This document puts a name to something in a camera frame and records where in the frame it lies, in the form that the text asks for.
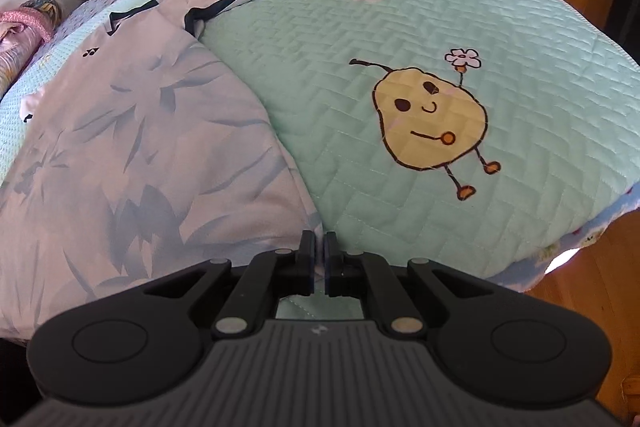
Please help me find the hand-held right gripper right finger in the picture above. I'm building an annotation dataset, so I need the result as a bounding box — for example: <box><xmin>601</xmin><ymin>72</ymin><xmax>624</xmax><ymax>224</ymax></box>
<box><xmin>322</xmin><ymin>231</ymin><xmax>493</xmax><ymax>340</ymax></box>

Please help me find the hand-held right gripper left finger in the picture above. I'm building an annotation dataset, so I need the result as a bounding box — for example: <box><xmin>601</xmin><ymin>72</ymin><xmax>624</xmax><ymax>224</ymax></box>
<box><xmin>142</xmin><ymin>229</ymin><xmax>318</xmax><ymax>340</ymax></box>

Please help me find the white T-shirt with navy trim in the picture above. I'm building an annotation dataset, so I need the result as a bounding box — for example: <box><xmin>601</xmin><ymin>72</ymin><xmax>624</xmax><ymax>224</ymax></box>
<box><xmin>0</xmin><ymin>0</ymin><xmax>323</xmax><ymax>338</ymax></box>

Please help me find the green bee-print quilt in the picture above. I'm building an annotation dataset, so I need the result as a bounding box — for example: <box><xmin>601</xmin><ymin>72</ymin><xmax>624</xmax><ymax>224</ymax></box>
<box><xmin>0</xmin><ymin>0</ymin><xmax>640</xmax><ymax>323</ymax></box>

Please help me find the lilac floral rolled duvet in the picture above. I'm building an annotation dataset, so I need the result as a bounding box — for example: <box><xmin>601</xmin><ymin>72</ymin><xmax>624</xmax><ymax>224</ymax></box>
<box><xmin>0</xmin><ymin>37</ymin><xmax>41</xmax><ymax>100</ymax></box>

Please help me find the colourful patterned cushion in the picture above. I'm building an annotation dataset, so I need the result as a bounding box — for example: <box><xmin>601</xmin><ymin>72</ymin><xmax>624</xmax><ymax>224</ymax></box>
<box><xmin>20</xmin><ymin>0</ymin><xmax>63</xmax><ymax>28</ymax></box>

